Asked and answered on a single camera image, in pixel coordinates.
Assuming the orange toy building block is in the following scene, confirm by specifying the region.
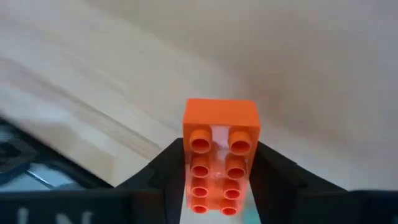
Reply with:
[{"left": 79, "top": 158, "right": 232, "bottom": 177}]
[{"left": 182, "top": 98, "right": 262, "bottom": 217}]

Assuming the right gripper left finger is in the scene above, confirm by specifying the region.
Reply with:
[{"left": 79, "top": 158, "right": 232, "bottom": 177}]
[{"left": 114, "top": 138, "right": 188, "bottom": 224}]

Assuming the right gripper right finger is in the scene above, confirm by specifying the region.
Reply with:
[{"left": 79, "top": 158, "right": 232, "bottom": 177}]
[{"left": 248, "top": 141, "right": 349, "bottom": 224}]

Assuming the black aluminium table frame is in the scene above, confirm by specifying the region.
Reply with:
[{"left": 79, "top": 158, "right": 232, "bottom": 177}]
[{"left": 0, "top": 116, "right": 114, "bottom": 191}]

